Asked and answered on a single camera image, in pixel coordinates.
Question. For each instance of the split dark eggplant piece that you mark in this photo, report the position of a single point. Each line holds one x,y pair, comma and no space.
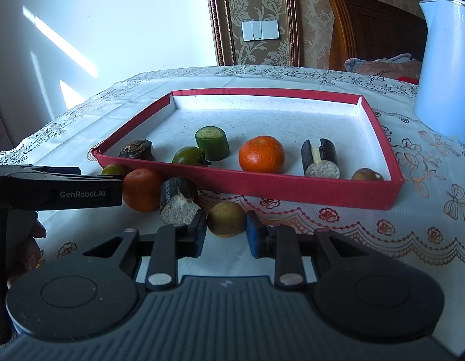
322,169

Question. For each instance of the white wall light switch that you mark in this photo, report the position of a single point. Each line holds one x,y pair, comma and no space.
260,31

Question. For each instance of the person's left hand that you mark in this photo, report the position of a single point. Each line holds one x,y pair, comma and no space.
27,240

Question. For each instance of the light blue electric kettle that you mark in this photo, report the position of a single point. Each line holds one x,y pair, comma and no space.
446,82

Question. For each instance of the brown wooden headboard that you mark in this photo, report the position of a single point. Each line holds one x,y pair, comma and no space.
367,26

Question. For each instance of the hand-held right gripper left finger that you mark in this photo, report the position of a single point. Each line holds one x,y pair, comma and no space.
198,233

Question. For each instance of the green cucumber piece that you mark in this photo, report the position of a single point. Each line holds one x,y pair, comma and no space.
213,143

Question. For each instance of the wooden wall panel frame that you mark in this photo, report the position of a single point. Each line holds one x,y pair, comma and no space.
216,7

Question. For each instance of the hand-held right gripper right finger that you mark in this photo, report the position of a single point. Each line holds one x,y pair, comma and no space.
253,233

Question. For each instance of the orange tangerine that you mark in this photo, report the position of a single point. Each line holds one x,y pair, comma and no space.
260,154
142,191

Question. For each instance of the green tomato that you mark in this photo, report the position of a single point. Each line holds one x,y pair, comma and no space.
187,156
114,170

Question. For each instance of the red cloth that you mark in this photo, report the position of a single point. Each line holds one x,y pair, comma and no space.
409,79

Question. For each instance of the dark eggplant piece in tray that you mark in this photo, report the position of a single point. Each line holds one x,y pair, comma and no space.
136,150

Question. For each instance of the red shallow box tray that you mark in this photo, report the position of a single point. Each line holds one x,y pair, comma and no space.
273,120

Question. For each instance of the yellowish brown round fruit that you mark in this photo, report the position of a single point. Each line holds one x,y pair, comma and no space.
365,175
225,219

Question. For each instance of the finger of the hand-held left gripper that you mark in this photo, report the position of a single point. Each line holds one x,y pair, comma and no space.
37,170

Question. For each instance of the folded cloth on chair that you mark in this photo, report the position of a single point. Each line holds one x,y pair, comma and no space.
379,67

